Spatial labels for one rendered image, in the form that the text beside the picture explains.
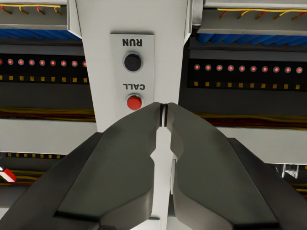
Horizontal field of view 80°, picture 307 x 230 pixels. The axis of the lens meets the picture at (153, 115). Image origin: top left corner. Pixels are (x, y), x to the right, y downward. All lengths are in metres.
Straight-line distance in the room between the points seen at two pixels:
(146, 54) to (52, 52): 0.25
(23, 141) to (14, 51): 0.20
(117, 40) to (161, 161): 0.16
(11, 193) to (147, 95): 0.47
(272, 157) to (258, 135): 0.03
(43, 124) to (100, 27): 0.15
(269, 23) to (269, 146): 0.15
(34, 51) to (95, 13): 0.25
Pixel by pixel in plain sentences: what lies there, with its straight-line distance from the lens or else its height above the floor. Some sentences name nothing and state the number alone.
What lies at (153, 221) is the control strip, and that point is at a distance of 0.36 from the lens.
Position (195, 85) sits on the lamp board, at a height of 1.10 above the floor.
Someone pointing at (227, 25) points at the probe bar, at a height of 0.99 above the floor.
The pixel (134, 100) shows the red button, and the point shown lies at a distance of 0.19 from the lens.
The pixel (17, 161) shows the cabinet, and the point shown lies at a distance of 0.69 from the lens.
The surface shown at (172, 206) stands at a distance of 0.47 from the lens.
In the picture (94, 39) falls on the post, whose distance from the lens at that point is 0.19.
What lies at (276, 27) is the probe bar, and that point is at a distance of 0.28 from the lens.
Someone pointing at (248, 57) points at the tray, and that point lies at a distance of 0.38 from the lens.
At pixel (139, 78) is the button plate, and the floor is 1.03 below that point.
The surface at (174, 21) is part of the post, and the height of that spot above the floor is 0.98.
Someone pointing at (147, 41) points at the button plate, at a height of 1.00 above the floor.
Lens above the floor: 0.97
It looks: 31 degrees up
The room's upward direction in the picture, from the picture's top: 179 degrees counter-clockwise
